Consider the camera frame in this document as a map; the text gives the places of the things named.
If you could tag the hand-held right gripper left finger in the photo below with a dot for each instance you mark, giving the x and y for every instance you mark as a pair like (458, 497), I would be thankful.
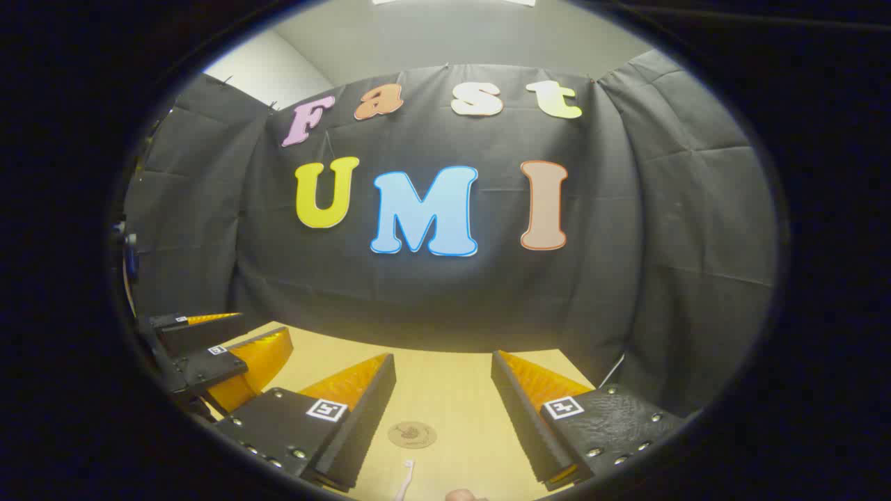
(362, 424)

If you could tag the white toothbrush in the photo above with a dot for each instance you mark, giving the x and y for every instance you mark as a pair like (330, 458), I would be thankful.
(408, 473)

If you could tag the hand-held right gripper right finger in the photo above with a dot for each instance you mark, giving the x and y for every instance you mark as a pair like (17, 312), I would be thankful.
(522, 417)

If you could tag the black backdrop cloth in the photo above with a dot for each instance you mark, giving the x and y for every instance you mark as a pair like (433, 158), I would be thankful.
(626, 243)

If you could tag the wooden desktop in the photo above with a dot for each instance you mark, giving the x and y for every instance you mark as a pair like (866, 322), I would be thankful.
(452, 390)

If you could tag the round brown coaster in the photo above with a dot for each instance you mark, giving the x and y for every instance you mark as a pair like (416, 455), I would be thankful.
(412, 435)

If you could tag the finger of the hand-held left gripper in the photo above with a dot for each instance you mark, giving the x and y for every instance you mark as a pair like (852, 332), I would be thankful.
(209, 365)
(202, 325)

